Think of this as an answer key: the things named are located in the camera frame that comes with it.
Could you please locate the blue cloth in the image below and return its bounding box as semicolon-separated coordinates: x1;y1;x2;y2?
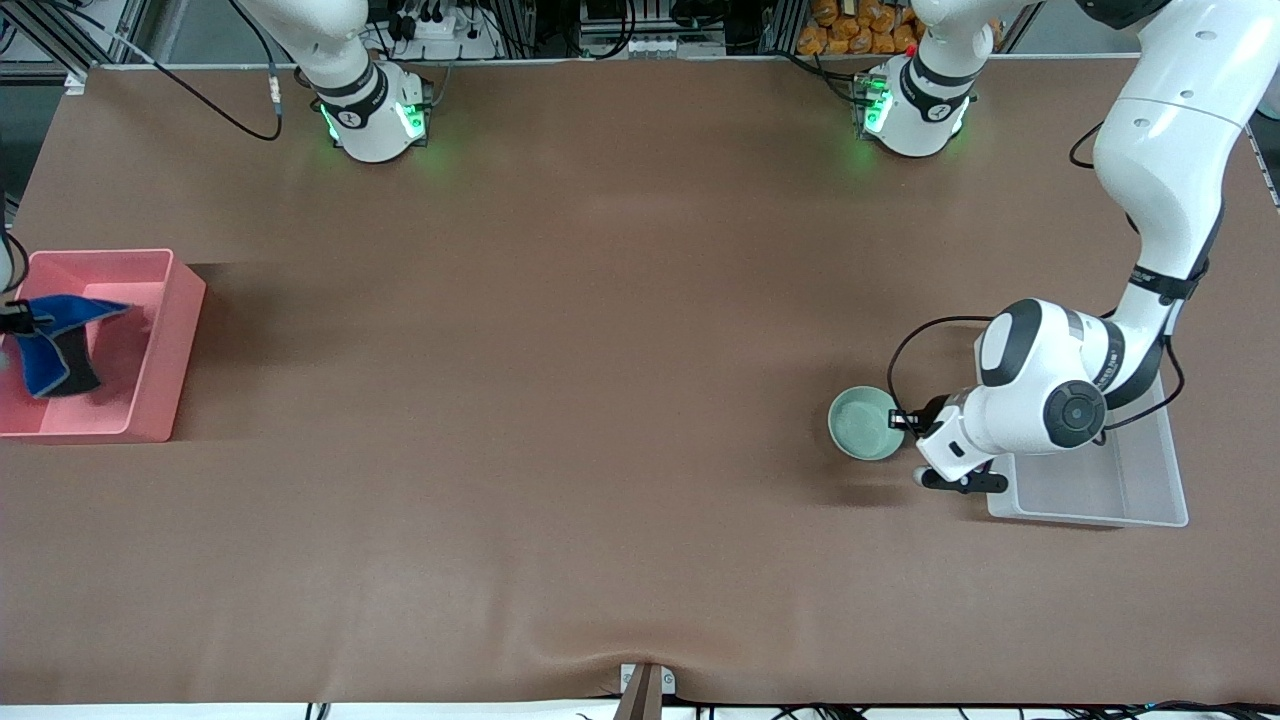
14;294;133;400

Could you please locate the light green bowl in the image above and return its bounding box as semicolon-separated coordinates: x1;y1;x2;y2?
828;387;909;462

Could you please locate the pink plastic bin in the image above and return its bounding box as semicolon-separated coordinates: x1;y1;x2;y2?
0;248;207;443

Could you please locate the clear plastic bin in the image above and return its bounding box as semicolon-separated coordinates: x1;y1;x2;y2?
975;335;1190;528

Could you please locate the brown table cover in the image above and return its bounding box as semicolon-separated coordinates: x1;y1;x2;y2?
0;55;1280;706

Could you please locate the orange snack pile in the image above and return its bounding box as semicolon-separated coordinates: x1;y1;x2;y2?
797;0;926;56

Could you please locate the grey electronics box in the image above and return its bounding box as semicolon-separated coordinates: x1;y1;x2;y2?
578;0;729;59

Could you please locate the white power strip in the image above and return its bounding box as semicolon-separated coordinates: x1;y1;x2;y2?
385;0;501;59

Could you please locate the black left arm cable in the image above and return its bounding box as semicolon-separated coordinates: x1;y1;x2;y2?
885;120;1188;433

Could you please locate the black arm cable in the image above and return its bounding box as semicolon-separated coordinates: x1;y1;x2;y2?
0;0;286;301
885;120;1188;433

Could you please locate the aluminium frame profile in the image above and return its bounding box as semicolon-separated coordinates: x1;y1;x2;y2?
0;0;151;96

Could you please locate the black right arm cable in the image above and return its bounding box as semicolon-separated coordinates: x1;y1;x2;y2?
0;0;286;301

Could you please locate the black base cable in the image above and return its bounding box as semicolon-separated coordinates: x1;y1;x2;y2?
778;48;863;101

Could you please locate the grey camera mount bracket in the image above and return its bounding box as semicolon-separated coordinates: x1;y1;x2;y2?
615;662;677;720

